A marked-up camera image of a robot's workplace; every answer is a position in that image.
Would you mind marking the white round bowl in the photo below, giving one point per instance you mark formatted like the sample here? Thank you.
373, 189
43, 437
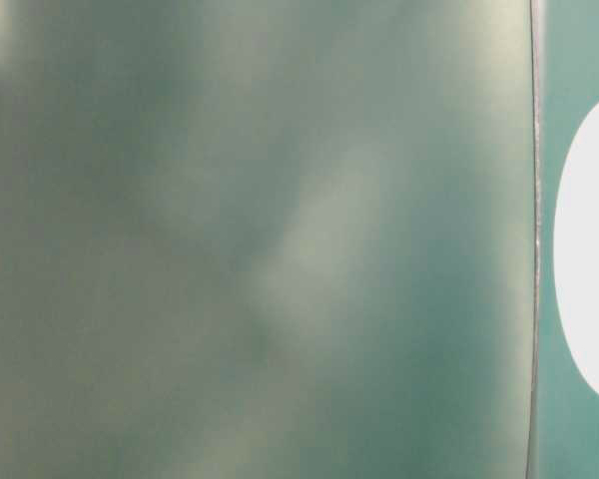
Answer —
576, 249

